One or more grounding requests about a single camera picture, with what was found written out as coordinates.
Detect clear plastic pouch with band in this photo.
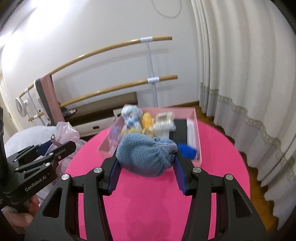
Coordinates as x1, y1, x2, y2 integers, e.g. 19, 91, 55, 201
46, 121, 80, 154

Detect royal blue knitted cloth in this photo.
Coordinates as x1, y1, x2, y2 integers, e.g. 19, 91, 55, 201
177, 144, 198, 160

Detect purple organza scrunchie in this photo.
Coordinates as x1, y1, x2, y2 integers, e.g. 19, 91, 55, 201
107, 125, 122, 151

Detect light blue fuzzy sock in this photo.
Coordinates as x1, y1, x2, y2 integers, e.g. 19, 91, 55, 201
116, 133, 178, 178

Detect yellow crochet toy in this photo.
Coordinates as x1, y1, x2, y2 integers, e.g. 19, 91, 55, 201
142, 113, 154, 138

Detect left hand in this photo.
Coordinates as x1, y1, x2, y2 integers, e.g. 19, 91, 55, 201
3, 195, 40, 235

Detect grey puffy jacket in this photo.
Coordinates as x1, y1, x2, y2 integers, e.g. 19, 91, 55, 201
4, 126, 86, 200

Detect pink grey hanging band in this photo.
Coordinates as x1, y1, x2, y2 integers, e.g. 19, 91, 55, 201
34, 73, 65, 126

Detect round pink table cover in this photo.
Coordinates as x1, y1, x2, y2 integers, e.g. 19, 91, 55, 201
56, 119, 251, 241

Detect brown white low bench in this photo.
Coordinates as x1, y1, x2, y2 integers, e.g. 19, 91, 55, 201
65, 92, 138, 141

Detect black small box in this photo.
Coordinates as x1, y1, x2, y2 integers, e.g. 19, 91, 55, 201
170, 119, 187, 145

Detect pink cardboard box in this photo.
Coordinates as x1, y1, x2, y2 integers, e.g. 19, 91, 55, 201
98, 108, 202, 167

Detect yellow green organza scrunchie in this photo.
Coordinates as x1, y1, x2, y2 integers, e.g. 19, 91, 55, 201
120, 127, 142, 137

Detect white pearl hair clip card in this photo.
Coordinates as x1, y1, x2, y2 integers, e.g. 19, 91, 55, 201
153, 111, 176, 132

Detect lower wooden ballet bar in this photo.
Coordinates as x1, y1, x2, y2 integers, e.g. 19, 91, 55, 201
37, 75, 178, 117

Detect wooden ballet bar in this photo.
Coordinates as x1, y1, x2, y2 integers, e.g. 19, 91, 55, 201
37, 75, 178, 117
18, 36, 173, 99

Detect cream curtain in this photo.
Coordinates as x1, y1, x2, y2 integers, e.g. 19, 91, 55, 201
191, 1, 295, 228

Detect upper wooden ballet bar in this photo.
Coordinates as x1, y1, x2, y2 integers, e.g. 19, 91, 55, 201
18, 36, 173, 99

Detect white bar stand post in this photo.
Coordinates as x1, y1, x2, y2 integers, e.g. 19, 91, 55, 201
140, 37, 158, 108

